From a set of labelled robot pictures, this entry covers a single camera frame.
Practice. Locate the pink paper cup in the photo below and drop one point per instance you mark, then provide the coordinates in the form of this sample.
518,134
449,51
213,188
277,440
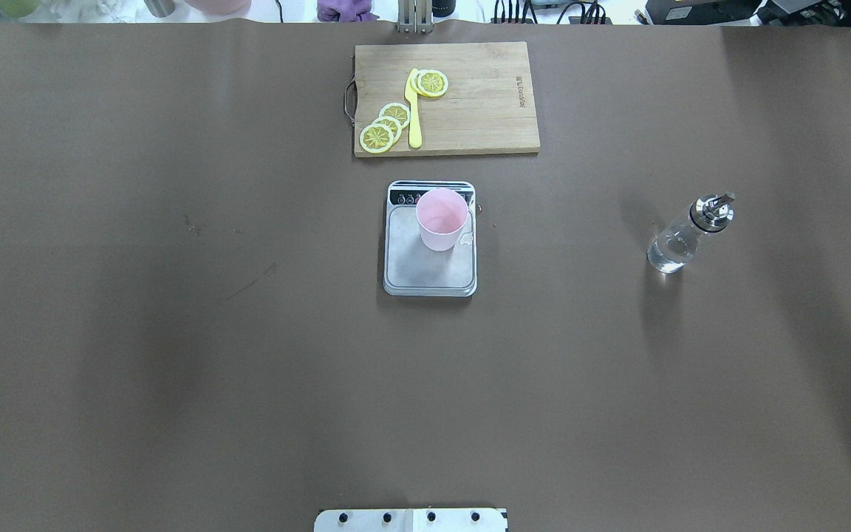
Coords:
441,215

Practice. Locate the digital kitchen scale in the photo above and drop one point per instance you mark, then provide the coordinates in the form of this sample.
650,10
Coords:
410,267

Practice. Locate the yellow plastic knife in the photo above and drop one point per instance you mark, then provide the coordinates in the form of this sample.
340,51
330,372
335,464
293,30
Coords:
414,135

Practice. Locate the lemon slice lowest of three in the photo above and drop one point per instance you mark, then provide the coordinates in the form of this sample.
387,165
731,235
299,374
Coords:
376,138

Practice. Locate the lemon slice middle of three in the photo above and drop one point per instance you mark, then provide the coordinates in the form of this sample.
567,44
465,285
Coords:
393,124

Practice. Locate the lemon slice of three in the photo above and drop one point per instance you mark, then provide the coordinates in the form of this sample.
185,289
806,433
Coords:
398,111
393,124

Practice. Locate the lemon slice upper of three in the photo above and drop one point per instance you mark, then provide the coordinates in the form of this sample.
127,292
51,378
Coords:
398,111

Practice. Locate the wooden cutting board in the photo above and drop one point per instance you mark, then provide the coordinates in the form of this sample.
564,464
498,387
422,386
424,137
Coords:
489,107

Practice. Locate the lemon slice near knife tip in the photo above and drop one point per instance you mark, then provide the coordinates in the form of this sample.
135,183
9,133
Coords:
430,83

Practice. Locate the purple cloth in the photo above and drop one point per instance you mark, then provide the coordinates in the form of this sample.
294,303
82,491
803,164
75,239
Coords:
345,11

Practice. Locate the aluminium frame post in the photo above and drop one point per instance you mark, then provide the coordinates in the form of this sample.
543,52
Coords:
415,17

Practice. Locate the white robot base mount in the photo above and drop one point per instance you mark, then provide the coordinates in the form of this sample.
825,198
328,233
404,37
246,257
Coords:
413,519

